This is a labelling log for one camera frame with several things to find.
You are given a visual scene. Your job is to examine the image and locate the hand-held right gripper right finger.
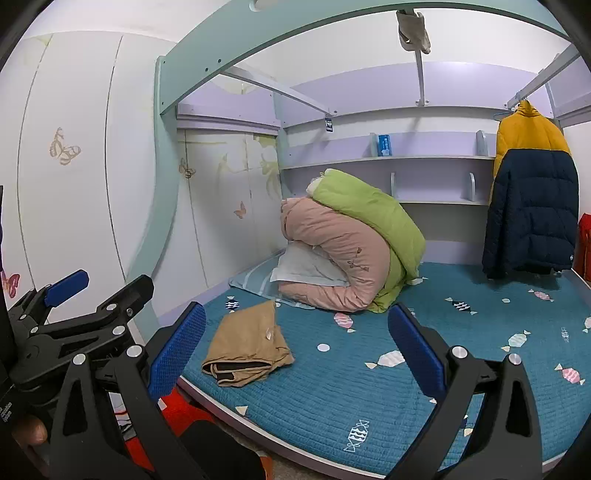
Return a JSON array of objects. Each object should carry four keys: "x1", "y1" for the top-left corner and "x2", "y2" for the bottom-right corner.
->
[{"x1": 385, "y1": 302, "x2": 543, "y2": 480}]

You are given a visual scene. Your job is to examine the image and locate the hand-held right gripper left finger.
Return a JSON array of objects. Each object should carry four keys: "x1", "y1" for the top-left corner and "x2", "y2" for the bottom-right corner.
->
[{"x1": 48, "y1": 301, "x2": 208, "y2": 480}]

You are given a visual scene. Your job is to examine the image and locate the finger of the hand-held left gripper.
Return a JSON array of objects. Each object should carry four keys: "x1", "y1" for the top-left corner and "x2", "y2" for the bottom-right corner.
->
[
  {"x1": 30, "y1": 274, "x2": 155, "y2": 355},
  {"x1": 7, "y1": 270, "x2": 90, "y2": 324}
]

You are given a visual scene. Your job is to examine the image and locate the tan jacket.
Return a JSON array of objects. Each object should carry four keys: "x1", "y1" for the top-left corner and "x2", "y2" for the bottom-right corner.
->
[{"x1": 201, "y1": 300, "x2": 295, "y2": 387}]

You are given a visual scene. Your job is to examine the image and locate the person's left hand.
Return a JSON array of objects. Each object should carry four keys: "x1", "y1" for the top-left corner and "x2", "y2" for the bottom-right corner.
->
[{"x1": 11, "y1": 413, "x2": 49, "y2": 446}]

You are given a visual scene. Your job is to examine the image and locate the red fabric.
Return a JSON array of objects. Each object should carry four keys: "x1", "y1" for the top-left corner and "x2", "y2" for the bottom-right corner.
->
[{"x1": 117, "y1": 387, "x2": 273, "y2": 480}]

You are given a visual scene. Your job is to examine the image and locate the white wardrobe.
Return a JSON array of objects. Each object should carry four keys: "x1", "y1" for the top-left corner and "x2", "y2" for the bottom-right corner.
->
[{"x1": 0, "y1": 32, "x2": 282, "y2": 333}]

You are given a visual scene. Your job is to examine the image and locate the blue candy print bed sheet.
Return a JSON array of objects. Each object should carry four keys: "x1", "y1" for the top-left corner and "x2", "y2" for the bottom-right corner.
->
[{"x1": 178, "y1": 262, "x2": 591, "y2": 478}]

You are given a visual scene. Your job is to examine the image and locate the light blue striped pillow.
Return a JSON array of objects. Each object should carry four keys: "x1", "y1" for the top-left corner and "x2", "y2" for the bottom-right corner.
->
[{"x1": 229, "y1": 253, "x2": 319, "y2": 311}]

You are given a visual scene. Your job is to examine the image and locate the pink quilt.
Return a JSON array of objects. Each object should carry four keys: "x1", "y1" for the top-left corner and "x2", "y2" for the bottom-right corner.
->
[{"x1": 278, "y1": 198, "x2": 393, "y2": 313}]

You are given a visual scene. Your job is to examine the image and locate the white pillow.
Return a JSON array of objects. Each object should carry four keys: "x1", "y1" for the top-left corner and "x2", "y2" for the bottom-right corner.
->
[{"x1": 270, "y1": 241, "x2": 352, "y2": 289}]

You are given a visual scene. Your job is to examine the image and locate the large beige butterfly sticker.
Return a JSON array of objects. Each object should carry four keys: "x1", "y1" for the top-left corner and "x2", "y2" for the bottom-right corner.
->
[{"x1": 49, "y1": 127, "x2": 82, "y2": 166}]

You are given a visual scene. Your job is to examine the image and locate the green quilt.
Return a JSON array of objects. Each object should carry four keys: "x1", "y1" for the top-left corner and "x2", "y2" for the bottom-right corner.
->
[{"x1": 307, "y1": 168, "x2": 426, "y2": 315}]

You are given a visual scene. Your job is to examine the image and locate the lilac shelf unit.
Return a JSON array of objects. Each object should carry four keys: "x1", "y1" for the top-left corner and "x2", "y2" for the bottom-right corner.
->
[{"x1": 277, "y1": 131, "x2": 497, "y2": 206}]

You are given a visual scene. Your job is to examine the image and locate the yellow and navy puffer jacket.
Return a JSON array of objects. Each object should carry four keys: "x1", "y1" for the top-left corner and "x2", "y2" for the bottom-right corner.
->
[{"x1": 481, "y1": 99, "x2": 580, "y2": 280}]

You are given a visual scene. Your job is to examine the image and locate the grey hanging cloth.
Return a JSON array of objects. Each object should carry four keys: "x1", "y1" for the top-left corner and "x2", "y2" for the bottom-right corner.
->
[{"x1": 396, "y1": 10, "x2": 431, "y2": 54}]

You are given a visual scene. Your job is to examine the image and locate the teal bunk bed frame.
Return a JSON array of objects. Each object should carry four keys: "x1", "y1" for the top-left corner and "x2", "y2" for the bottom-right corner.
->
[{"x1": 124, "y1": 0, "x2": 591, "y2": 480}]

